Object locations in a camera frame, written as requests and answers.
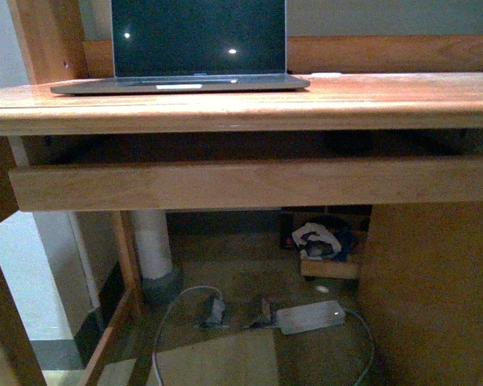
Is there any wooden pull-out keyboard tray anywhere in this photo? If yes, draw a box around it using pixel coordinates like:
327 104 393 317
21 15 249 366
9 157 483 211

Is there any wooden box with clothes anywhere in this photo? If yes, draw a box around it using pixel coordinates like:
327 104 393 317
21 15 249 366
291 215 360 281

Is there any dark power strip with plugs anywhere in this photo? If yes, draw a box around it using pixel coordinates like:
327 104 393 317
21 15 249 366
194 295 276 331

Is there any white pipe with grey base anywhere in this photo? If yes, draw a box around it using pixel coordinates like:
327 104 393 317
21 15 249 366
130 210 184 306

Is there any white power adapter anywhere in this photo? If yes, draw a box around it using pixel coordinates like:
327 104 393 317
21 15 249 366
276 301 346 335

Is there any beige floor mat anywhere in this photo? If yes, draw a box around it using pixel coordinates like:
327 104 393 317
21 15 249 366
156 330 279 385

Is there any grey open laptop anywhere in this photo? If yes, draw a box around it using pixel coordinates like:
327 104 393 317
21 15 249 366
51 1 310 96

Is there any wooden desk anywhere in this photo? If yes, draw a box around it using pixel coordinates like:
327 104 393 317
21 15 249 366
0 1 483 385

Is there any white power cable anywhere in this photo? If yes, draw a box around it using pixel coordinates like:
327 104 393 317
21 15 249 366
151 285 376 386

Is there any white cable grommet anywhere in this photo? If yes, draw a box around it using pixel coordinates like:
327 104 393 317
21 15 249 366
311 72 343 78

